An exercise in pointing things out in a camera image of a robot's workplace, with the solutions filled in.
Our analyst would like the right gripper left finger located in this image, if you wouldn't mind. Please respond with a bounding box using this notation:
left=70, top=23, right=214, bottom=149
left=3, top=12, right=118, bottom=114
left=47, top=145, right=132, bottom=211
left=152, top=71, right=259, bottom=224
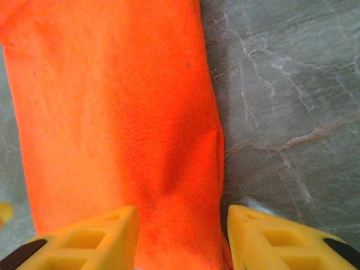
left=4, top=205, right=141, bottom=270

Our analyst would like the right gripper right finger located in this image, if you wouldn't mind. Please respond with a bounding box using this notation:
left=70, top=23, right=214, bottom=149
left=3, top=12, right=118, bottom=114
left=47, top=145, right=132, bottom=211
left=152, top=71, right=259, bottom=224
left=226, top=204, right=360, bottom=270

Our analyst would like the orange t-shirt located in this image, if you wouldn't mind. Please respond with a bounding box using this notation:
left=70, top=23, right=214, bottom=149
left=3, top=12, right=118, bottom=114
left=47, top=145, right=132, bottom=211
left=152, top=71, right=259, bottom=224
left=0, top=0, right=235, bottom=270

